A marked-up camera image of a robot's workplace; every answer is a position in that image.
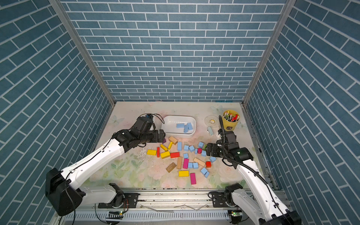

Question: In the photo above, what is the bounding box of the tan wooden block upper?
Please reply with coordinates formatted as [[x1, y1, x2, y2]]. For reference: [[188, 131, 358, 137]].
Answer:
[[169, 136, 178, 144]]

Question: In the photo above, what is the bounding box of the yellow slanted block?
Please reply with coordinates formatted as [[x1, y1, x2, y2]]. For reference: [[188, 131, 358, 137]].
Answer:
[[160, 144, 168, 151]]

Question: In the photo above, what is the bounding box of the tan slanted wooden block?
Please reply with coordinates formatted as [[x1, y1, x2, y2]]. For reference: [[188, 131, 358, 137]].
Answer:
[[194, 157, 206, 167]]

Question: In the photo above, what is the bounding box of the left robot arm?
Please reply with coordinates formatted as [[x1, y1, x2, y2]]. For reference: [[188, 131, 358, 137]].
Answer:
[[45, 113, 166, 216]]

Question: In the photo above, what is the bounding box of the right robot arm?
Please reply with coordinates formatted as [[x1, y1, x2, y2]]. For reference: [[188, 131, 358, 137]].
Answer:
[[206, 129, 302, 225]]

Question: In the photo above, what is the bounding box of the clear tape roll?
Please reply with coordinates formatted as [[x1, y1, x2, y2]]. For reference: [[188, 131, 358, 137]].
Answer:
[[204, 115, 220, 129]]

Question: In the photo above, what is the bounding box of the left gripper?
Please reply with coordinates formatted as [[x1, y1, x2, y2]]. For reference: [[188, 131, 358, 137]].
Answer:
[[139, 128, 167, 144]]

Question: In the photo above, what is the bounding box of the blue upright long block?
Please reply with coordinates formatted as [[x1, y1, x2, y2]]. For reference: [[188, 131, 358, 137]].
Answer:
[[177, 142, 182, 151]]

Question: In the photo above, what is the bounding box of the brown grained wooden block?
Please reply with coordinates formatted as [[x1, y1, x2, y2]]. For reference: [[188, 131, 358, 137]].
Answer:
[[166, 162, 177, 173]]

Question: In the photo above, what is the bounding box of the magenta upright block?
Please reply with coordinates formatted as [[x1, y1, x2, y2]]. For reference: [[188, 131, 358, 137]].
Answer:
[[183, 158, 189, 169]]

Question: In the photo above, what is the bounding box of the yellow large block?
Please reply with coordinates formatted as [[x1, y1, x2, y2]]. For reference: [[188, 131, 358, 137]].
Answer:
[[160, 151, 171, 159]]

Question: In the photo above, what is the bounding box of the white rectangular plastic tray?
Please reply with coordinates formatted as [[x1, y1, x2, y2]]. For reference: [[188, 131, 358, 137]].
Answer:
[[161, 115, 196, 138]]

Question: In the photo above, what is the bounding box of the red cube block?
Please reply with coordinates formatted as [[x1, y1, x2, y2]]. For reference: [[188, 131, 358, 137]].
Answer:
[[205, 161, 212, 168]]

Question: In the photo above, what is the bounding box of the aluminium mounting rail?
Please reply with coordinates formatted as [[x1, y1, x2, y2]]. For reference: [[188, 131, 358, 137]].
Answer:
[[57, 187, 290, 212]]

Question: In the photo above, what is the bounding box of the red long block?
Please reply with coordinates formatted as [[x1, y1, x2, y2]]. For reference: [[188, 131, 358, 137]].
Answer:
[[170, 152, 180, 158]]

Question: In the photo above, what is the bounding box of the yellow flat block left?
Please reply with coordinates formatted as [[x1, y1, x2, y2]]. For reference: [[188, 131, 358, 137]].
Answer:
[[147, 150, 157, 156]]

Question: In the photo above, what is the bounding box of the magenta block bottom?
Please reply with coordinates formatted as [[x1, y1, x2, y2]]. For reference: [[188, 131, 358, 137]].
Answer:
[[190, 173, 197, 185]]

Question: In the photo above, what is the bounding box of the tan upright wooden block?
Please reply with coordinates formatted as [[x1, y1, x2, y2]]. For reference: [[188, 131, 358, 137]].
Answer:
[[177, 157, 182, 169]]

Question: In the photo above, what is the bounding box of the yellow block bottom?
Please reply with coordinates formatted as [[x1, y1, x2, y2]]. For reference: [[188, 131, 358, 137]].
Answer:
[[178, 171, 190, 177]]

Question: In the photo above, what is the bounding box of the blue long block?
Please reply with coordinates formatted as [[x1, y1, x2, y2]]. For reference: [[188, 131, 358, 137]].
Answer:
[[177, 142, 182, 151], [176, 123, 185, 128], [187, 122, 193, 131]]

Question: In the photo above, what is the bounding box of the yellow pen holder cup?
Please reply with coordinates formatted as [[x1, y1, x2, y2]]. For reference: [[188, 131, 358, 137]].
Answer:
[[221, 110, 240, 131]]

